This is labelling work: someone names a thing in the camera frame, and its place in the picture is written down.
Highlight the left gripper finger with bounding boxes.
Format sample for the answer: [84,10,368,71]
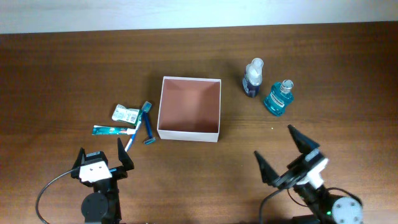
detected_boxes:
[118,138,134,170]
[73,147,86,169]

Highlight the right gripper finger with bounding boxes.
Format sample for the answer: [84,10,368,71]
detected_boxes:
[254,151,280,184]
[287,124,320,154]

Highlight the green toothpaste tube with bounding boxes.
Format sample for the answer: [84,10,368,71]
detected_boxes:
[92,125,136,135]

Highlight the green white soap box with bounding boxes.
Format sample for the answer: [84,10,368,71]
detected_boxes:
[111,104,142,126]

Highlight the teal mouthwash bottle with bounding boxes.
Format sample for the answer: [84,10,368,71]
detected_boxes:
[264,80,294,116]

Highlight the dark blue pump bottle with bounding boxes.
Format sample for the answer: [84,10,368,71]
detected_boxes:
[243,58,264,98]

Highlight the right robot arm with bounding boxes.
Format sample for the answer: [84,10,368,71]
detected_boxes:
[254,124,363,224]

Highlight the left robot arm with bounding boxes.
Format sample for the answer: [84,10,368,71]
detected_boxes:
[71,139,134,224]

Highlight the blue white toothbrush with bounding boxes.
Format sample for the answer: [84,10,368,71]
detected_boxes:
[124,101,152,152]

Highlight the blue disposable razor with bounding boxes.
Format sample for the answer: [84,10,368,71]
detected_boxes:
[142,111,156,145]

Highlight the pink open cardboard box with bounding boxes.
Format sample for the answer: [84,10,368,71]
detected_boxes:
[157,76,221,142]

